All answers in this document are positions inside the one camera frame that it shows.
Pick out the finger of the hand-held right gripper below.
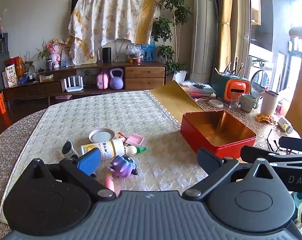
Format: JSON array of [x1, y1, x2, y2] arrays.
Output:
[[240, 145, 302, 167], [278, 137, 302, 153]]

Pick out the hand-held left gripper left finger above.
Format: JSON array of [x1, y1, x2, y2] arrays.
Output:
[[26, 147, 116, 202]]

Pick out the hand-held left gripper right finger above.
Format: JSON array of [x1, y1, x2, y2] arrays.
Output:
[[182, 147, 278, 202]]

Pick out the white frame sunglasses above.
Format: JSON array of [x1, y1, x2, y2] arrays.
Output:
[[61, 140, 80, 159]]

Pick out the round metal tin lid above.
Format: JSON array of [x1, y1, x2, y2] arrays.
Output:
[[88, 128, 116, 143]]

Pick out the white bottle yellow label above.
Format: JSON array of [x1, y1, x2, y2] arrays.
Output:
[[81, 138, 126, 159]]

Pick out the pink plastic toy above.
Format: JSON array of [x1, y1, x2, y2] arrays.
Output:
[[105, 172, 121, 197]]

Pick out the purple plastic toy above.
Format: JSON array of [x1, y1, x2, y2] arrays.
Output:
[[109, 155, 138, 178]]

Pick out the red tin box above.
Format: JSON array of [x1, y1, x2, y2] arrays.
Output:
[[180, 110, 257, 159]]

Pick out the small pink box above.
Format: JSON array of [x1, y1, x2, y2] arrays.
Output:
[[125, 133, 144, 147]]

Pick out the small lying bottle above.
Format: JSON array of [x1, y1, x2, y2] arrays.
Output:
[[277, 116, 293, 133]]

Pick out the black eyeglasses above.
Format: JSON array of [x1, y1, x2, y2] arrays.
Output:
[[267, 129, 295, 155]]

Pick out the orange snack wrapper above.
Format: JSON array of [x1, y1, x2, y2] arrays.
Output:
[[256, 114, 276, 124]]

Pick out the white tumbler mug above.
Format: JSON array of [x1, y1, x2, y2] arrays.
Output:
[[258, 90, 280, 117]]

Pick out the grey-green mug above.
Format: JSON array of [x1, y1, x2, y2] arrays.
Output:
[[240, 94, 258, 112]]

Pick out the clear drinking glass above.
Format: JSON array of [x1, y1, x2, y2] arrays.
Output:
[[229, 91, 241, 109]]

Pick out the yellow chair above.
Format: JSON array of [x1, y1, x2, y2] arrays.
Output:
[[286, 26, 302, 140]]

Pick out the gold table mat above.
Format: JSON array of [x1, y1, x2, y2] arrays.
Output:
[[150, 80, 244, 162]]

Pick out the plastic document case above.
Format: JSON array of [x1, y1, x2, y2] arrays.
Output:
[[178, 81, 216, 98]]

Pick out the washing machine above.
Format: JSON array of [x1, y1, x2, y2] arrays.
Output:
[[248, 55, 273, 98]]

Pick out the white router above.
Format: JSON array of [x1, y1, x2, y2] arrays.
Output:
[[63, 76, 84, 92]]

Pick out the green orange utensil holder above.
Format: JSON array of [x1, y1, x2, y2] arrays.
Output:
[[212, 72, 251, 105]]

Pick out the pink toy suitcase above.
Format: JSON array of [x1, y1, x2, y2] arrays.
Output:
[[96, 71, 109, 90]]

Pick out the purple kettlebell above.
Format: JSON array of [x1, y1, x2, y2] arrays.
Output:
[[109, 68, 124, 90]]

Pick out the small cardboard box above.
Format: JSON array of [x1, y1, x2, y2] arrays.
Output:
[[39, 72, 54, 82]]

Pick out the wooden tv cabinet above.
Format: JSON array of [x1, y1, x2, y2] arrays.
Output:
[[1, 61, 167, 105]]

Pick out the potted orchid plant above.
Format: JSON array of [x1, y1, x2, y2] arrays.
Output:
[[36, 39, 54, 70]]

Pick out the black speaker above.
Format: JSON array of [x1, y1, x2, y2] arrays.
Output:
[[102, 47, 112, 63]]

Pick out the pink doll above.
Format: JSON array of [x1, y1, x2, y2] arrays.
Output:
[[47, 39, 66, 68]]

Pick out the small potted plant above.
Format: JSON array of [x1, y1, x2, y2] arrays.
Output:
[[20, 51, 35, 78]]

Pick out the yellow curtain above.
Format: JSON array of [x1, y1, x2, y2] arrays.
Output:
[[213, 0, 251, 80]]

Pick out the printed snack box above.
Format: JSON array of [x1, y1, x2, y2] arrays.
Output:
[[5, 64, 18, 88]]

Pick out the plastic bag of fruit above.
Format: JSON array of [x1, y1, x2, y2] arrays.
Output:
[[126, 45, 143, 64]]

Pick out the blue picture box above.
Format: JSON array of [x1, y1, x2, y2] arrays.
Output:
[[141, 42, 156, 62]]

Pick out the orange gift bag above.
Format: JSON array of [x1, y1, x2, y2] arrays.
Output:
[[5, 56, 24, 75]]

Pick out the beige standing air conditioner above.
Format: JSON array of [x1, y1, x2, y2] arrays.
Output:
[[189, 0, 220, 82]]

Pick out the black drinks machine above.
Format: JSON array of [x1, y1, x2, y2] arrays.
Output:
[[0, 32, 10, 93]]

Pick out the floral yellow sheet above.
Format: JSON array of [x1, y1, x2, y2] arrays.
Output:
[[68, 0, 162, 65]]

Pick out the black television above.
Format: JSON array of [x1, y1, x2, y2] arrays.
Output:
[[71, 0, 83, 18]]

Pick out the tall potted plant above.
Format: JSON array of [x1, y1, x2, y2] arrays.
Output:
[[152, 0, 192, 83]]

